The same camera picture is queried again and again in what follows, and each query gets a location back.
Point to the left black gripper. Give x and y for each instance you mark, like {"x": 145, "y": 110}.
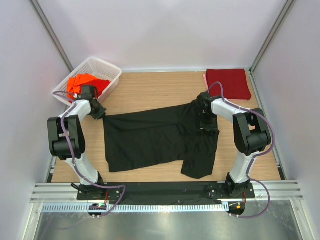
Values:
{"x": 101, "y": 114}

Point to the black t-shirt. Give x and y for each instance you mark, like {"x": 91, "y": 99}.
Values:
{"x": 159, "y": 136}

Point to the aluminium frame rail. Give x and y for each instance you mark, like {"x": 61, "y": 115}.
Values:
{"x": 63, "y": 192}

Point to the folded dark red t-shirt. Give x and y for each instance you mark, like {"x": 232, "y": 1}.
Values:
{"x": 228, "y": 83}

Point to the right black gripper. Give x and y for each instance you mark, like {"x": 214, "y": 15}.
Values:
{"x": 212, "y": 128}

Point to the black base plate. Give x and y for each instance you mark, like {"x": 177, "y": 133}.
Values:
{"x": 163, "y": 193}

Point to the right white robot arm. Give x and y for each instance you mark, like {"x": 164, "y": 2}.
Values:
{"x": 250, "y": 133}

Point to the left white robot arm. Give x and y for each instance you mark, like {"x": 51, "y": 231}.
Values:
{"x": 67, "y": 141}

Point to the white plastic basket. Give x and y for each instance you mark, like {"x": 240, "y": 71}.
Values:
{"x": 96, "y": 67}

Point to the white slotted cable duct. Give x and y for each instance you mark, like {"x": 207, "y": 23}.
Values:
{"x": 100, "y": 208}

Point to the red t-shirt in basket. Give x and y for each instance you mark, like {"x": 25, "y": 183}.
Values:
{"x": 100, "y": 84}

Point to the orange t-shirt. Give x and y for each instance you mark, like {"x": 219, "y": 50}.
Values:
{"x": 74, "y": 83}

